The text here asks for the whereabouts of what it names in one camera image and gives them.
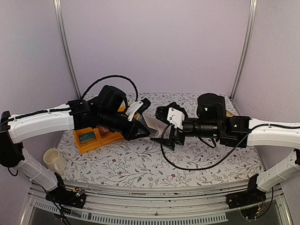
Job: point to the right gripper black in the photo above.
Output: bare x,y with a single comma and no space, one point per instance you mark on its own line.
174,135

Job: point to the left aluminium frame post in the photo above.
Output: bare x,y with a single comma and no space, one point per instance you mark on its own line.
65,47

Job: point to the yellow left storage bin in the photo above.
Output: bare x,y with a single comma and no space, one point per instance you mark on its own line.
83,148

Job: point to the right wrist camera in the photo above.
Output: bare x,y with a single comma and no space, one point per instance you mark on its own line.
175,117

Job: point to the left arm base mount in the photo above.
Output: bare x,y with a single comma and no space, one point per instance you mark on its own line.
66,197

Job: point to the pink white card stack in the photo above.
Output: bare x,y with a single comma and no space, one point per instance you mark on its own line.
104,131

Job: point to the yellow middle storage bin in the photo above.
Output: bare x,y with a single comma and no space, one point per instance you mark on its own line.
107,139

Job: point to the green card stack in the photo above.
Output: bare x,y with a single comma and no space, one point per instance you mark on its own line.
86,137

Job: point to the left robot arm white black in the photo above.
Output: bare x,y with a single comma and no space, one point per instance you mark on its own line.
109,109

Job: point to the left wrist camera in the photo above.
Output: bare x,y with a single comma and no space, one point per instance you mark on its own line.
137,107

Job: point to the woven bamboo tray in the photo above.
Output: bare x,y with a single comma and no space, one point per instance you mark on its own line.
229,114

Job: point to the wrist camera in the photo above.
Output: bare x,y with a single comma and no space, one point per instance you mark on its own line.
175,117
137,107

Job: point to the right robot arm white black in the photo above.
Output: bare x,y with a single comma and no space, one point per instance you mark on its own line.
235,132

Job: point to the right aluminium frame post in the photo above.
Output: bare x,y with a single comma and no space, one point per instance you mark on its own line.
245,47

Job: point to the beige card holder wallet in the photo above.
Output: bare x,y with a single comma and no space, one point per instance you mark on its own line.
155,126

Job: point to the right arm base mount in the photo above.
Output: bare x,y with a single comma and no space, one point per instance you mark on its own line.
244,198

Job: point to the front aluminium rail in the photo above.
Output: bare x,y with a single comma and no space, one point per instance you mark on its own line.
206,205

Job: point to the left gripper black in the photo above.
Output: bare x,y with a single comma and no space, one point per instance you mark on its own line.
132,133

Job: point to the aluminium frame post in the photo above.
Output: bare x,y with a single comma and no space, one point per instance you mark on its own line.
65,47
245,47

